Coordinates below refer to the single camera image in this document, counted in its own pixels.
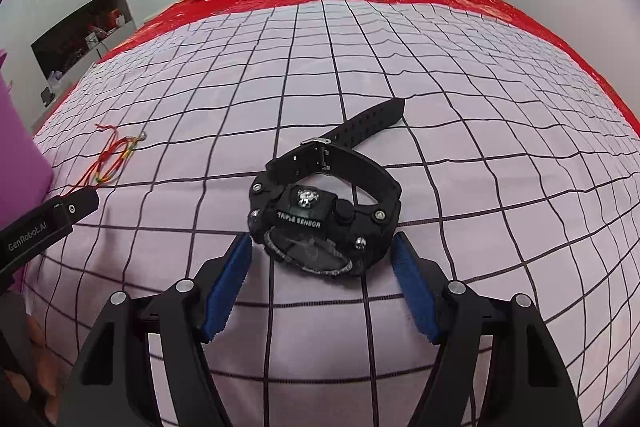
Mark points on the pink checked bed sheet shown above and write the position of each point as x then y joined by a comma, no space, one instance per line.
450,132

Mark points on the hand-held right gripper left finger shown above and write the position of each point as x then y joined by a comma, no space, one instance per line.
225,292

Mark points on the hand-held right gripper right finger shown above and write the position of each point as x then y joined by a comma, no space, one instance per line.
417,292

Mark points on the purple storage box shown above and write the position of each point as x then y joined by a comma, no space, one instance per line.
20,157

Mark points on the wall niche shelf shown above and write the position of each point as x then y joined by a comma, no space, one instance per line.
80,37

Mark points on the black wrist watch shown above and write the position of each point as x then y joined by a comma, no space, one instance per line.
310,212

